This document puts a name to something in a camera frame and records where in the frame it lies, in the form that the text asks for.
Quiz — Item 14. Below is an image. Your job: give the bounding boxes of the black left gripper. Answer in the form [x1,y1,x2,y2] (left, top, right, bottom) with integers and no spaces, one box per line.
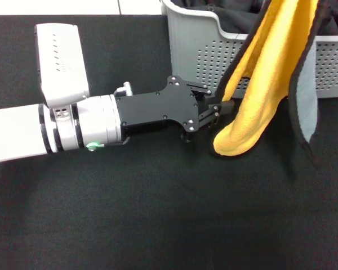
[115,75,234,143]

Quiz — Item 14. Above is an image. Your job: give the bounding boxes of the black tablecloth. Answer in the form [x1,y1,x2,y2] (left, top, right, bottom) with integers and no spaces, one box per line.
[0,14,338,270]

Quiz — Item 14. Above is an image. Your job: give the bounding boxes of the black cloth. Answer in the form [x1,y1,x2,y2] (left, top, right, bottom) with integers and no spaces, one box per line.
[171,0,338,37]

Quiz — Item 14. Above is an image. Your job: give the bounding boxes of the grey perforated storage basket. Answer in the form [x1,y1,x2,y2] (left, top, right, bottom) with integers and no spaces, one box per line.
[161,0,338,100]

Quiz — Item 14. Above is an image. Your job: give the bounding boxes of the yellow towel with black edge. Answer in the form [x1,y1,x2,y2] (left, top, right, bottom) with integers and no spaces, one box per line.
[208,0,332,169]

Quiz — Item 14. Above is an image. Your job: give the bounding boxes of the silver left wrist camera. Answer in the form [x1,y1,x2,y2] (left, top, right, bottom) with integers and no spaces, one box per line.
[34,23,90,122]

